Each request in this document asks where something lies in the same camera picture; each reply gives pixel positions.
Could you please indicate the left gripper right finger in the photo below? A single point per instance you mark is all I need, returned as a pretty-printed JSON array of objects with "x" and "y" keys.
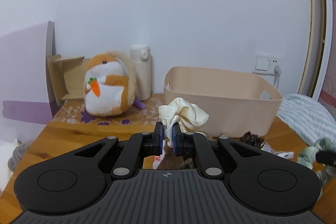
[{"x": 183, "y": 142}]

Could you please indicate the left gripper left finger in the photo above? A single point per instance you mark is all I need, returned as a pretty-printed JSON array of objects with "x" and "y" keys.
[{"x": 153, "y": 141}]

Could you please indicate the brown squirrel plush keychain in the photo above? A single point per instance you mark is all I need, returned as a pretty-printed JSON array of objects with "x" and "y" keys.
[{"x": 169, "y": 161}]

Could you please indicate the white tissue packet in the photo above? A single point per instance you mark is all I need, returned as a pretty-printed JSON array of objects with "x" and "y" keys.
[{"x": 283, "y": 154}]

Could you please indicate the green white cloth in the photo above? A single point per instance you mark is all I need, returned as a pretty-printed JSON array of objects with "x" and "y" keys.
[{"x": 307, "y": 158}]

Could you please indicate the light blue striped bedding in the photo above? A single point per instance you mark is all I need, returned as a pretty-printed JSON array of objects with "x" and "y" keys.
[{"x": 308, "y": 118}]

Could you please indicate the purple pen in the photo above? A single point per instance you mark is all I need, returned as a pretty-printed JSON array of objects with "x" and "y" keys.
[{"x": 139, "y": 104}]

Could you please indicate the beige plastic storage basket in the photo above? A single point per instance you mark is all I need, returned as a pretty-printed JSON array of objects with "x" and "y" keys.
[{"x": 236, "y": 102}]

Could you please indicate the orange white hamster plush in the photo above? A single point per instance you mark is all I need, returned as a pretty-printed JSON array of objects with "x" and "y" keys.
[{"x": 110, "y": 83}]

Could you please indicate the dark brown hair claw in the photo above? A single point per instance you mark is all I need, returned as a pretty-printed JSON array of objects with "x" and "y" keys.
[{"x": 253, "y": 140}]

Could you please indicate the cream thermos bottle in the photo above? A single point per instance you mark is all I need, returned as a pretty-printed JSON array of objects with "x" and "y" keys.
[{"x": 141, "y": 57}]

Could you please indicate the brown cardboard box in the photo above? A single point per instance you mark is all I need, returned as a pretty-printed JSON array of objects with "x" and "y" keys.
[{"x": 67, "y": 77}]

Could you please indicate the white door frame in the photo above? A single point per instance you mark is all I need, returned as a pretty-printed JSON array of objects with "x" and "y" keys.
[{"x": 319, "y": 48}]

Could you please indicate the white wall switch socket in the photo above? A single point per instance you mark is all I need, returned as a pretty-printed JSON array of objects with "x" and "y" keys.
[{"x": 264, "y": 64}]

